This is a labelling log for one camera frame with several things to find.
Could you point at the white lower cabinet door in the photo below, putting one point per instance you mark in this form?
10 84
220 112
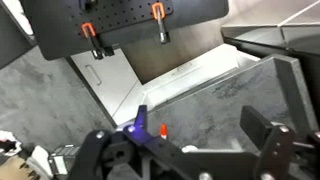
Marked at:
111 78

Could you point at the orange handled clamp left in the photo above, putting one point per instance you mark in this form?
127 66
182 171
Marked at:
90 34

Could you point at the orange capped marker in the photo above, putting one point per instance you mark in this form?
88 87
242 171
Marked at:
163 131

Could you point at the brown paper bag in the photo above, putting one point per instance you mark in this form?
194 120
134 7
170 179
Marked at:
16 168

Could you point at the crumpled plastic wrapper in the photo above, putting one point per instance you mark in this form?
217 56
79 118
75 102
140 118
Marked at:
9 144

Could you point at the orange handled clamp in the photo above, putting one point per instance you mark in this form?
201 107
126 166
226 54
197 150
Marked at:
90 34
159 15

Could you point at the small black box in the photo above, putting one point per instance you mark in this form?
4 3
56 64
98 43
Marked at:
62 158

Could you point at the black perforated mounting board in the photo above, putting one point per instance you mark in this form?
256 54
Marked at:
56 24

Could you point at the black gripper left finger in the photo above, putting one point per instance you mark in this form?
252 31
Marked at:
137 133

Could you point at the orange handled clamp right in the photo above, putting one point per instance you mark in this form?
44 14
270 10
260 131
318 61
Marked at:
159 15

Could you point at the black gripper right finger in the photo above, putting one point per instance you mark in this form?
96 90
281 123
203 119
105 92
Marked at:
255 125

